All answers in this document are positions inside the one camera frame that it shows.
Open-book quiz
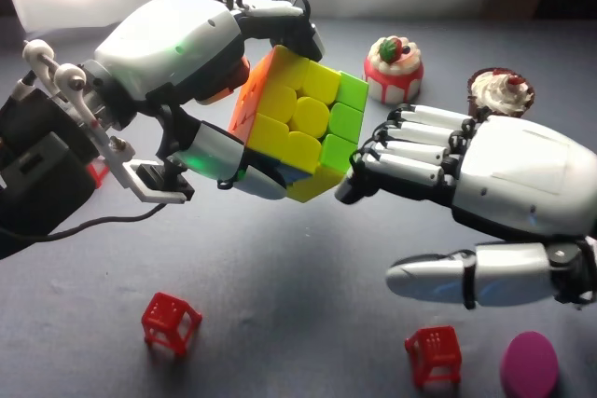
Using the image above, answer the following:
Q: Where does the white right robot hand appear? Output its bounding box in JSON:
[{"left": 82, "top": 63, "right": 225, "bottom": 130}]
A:
[{"left": 334, "top": 103, "right": 597, "bottom": 310}]

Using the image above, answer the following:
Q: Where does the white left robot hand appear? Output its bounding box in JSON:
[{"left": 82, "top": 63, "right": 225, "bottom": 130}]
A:
[{"left": 94, "top": 0, "right": 326, "bottom": 201}]

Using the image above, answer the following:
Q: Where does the Rubik's cube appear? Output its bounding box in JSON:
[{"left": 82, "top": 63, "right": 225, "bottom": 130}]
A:
[{"left": 227, "top": 44, "right": 369, "bottom": 204}]

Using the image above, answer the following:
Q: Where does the toy chocolate cupcake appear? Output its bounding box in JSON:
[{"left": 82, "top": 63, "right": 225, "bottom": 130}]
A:
[{"left": 466, "top": 66, "right": 536, "bottom": 118}]

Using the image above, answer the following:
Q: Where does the red toy stool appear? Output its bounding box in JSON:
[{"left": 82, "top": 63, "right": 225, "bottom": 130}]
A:
[
  {"left": 403, "top": 323, "right": 463, "bottom": 388},
  {"left": 86, "top": 155, "right": 109, "bottom": 189},
  {"left": 141, "top": 291, "right": 203, "bottom": 358}
]

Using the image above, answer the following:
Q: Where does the toy strawberry cake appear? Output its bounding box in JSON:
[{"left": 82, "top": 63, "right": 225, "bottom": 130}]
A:
[{"left": 362, "top": 35, "right": 424, "bottom": 104}]

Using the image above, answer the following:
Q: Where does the magenta round disc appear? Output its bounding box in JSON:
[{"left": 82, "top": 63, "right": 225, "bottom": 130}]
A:
[{"left": 499, "top": 331, "right": 560, "bottom": 398}]

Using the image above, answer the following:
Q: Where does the grey table cloth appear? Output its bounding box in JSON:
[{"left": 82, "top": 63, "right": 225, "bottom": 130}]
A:
[{"left": 0, "top": 15, "right": 597, "bottom": 398}]

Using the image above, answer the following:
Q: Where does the black cable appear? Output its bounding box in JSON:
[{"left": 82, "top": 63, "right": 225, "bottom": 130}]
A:
[{"left": 0, "top": 201, "right": 167, "bottom": 243}]

